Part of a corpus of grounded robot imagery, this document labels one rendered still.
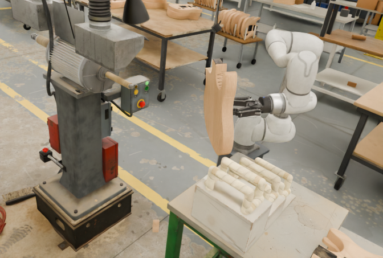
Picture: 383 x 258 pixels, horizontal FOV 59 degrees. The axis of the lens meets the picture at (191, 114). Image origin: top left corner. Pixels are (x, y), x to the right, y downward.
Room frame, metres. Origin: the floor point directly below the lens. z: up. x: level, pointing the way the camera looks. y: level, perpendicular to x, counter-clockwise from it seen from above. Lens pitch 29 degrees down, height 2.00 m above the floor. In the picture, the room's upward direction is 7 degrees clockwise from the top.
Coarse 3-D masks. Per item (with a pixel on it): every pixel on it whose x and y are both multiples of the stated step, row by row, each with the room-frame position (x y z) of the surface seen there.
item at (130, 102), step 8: (128, 80) 1.88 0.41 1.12; (136, 80) 1.90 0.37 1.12; (144, 80) 1.91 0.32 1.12; (144, 88) 1.90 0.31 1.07; (128, 96) 1.83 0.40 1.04; (136, 96) 1.85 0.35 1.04; (144, 96) 1.90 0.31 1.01; (128, 104) 1.83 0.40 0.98; (136, 104) 1.85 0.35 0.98; (128, 112) 1.83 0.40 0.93
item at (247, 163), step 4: (240, 160) 1.21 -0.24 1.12; (244, 160) 1.20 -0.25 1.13; (248, 160) 1.20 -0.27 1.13; (244, 164) 1.19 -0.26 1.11; (248, 164) 1.18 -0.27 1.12; (252, 164) 1.18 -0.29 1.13; (256, 164) 1.18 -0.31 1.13; (252, 168) 1.16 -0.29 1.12; (256, 168) 1.16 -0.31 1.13; (260, 168) 1.15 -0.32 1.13; (256, 172) 1.15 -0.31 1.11; (260, 172) 1.14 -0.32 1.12; (264, 172) 1.13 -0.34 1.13; (268, 172) 1.13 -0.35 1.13; (264, 176) 1.13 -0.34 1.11; (268, 176) 1.12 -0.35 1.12; (272, 176) 1.11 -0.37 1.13; (276, 176) 1.11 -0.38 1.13; (272, 180) 1.10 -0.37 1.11; (276, 180) 1.10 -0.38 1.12; (280, 180) 1.10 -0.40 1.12
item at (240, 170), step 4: (224, 160) 1.07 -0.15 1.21; (228, 160) 1.07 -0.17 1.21; (224, 164) 1.07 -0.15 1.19; (228, 164) 1.06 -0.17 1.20; (232, 164) 1.05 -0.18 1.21; (236, 164) 1.05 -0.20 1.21; (232, 168) 1.04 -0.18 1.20; (236, 168) 1.04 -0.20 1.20; (240, 168) 1.03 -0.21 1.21; (244, 168) 1.03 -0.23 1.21; (240, 172) 1.02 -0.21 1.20; (244, 172) 1.02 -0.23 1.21; (248, 172) 1.01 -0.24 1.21; (252, 172) 1.02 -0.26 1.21; (244, 176) 1.01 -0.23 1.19; (248, 176) 1.00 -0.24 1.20; (252, 176) 1.00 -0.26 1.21; (256, 176) 0.99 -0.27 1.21; (252, 180) 0.99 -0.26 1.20; (256, 180) 0.98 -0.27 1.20; (260, 180) 0.98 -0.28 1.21; (264, 180) 0.98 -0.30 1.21; (260, 184) 0.97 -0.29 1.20; (264, 184) 0.97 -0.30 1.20
